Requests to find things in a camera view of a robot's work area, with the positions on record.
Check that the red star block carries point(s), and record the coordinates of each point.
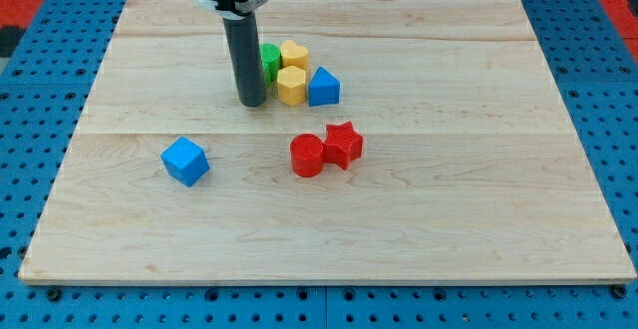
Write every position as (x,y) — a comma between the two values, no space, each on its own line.
(343,144)

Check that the green block behind rod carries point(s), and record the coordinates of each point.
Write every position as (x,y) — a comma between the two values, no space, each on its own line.
(266,76)

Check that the light wooden board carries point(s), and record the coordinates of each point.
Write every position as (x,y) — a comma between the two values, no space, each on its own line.
(471,171)

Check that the yellow hexagon block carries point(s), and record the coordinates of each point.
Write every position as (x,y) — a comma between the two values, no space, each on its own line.
(291,85)

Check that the blue triangle block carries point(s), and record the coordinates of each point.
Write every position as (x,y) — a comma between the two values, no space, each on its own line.
(324,89)

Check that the blue cube block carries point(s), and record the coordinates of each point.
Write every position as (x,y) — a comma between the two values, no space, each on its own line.
(185,161)

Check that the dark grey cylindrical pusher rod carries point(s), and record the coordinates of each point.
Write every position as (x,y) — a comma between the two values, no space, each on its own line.
(244,50)

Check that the red cylinder block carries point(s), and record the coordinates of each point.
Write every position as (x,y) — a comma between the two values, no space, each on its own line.
(307,155)

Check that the yellow heart block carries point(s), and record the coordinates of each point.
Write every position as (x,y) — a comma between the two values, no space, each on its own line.
(293,54)

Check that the green cylinder block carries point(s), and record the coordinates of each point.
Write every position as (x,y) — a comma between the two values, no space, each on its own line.
(271,55)

